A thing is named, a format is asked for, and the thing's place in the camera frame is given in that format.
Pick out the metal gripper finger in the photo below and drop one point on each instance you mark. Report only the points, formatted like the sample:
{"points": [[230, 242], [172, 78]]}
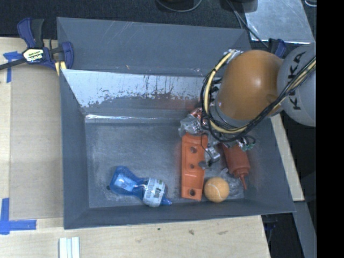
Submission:
{"points": [[207, 163], [212, 151]]}

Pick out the red squeeze bottle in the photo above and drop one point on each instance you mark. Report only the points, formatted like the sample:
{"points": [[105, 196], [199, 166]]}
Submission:
{"points": [[236, 160]]}

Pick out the orange flat block with holes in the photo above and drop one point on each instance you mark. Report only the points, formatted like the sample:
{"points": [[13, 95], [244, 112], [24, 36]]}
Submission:
{"points": [[191, 179]]}

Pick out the orange tennis ball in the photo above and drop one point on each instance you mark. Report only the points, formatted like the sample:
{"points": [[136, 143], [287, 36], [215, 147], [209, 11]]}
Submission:
{"points": [[216, 189]]}

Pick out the silver crumpled packet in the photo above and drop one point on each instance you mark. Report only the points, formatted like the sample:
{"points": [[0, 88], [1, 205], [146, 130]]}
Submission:
{"points": [[189, 125]]}

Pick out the clear crumpled plastic wrap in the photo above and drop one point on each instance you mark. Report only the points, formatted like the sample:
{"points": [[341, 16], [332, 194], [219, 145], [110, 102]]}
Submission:
{"points": [[234, 185]]}

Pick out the grey metal bin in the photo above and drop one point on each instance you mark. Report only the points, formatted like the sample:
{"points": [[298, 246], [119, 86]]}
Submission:
{"points": [[129, 149]]}

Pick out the blue plastic bottle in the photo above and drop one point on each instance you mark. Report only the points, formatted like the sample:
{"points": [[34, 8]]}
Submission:
{"points": [[129, 183]]}

